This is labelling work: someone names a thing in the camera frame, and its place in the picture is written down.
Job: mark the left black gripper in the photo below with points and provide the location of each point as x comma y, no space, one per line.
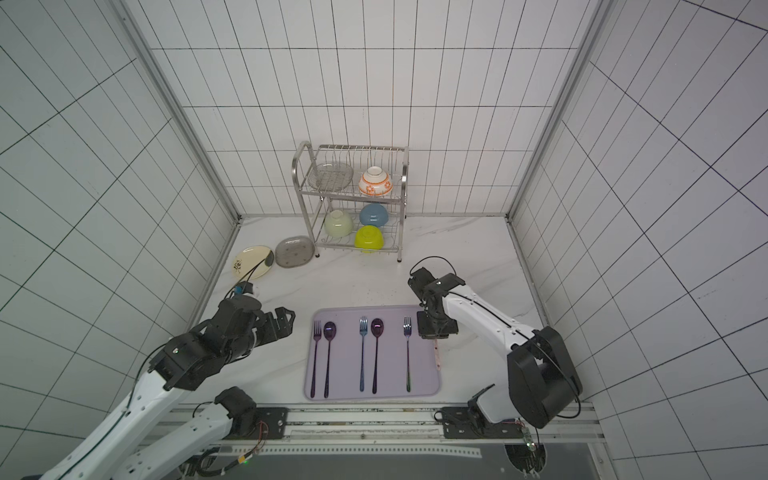
267,321

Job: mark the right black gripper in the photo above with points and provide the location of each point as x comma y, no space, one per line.
435,323

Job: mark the rainbow handled fork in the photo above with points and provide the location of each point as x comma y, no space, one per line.
407,329

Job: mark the dark purple spoon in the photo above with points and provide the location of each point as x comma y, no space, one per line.
377,329

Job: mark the blue fork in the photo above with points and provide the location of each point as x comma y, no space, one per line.
363,330

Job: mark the lilac rectangular placemat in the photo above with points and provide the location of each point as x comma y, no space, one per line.
346,351

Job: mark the purple fork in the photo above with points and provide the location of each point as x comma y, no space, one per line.
317,335

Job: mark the pink handled silver spoon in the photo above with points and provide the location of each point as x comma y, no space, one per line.
437,355

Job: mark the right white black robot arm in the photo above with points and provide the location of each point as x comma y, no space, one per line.
539,380

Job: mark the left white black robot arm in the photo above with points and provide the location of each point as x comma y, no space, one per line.
105,452

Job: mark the lime green bowl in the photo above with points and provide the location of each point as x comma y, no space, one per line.
369,237

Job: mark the cream round plate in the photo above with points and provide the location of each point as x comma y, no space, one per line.
253,262

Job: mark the blue bowl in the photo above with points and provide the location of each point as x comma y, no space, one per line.
374,214

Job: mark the pale green bowl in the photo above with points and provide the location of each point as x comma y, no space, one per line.
338,224

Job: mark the steel two-tier dish rack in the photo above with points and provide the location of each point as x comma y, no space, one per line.
316,205

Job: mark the grey oval plate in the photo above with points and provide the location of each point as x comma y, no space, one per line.
294,252

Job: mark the white orange patterned bowl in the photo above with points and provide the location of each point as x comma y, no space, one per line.
375,181

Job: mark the clear glass plate in rack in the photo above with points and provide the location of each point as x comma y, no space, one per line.
330,177

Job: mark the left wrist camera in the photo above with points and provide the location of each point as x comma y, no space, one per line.
243,287

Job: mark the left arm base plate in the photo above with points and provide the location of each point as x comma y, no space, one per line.
256,423

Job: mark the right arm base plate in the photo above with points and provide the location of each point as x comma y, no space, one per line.
465,423

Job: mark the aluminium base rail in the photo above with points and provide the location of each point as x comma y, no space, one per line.
350,430

